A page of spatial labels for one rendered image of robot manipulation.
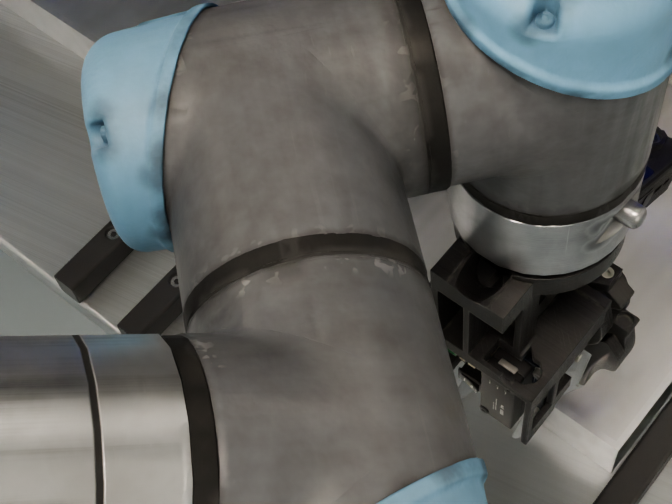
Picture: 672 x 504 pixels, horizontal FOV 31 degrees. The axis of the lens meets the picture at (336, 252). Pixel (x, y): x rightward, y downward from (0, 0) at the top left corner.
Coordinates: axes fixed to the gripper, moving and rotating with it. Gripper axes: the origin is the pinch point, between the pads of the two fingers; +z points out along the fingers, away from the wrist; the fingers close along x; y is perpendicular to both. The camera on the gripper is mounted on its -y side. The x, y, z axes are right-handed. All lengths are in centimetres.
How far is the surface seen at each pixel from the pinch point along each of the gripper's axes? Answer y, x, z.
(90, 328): -3, -74, 92
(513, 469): 4.6, 1.6, 3.6
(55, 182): 7.0, -34.0, 3.6
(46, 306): -1, -82, 92
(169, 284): 8.5, -21.3, 1.6
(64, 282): 12.4, -26.6, 1.6
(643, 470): 1.0, 7.5, 1.6
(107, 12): -5.5, -41.5, 3.4
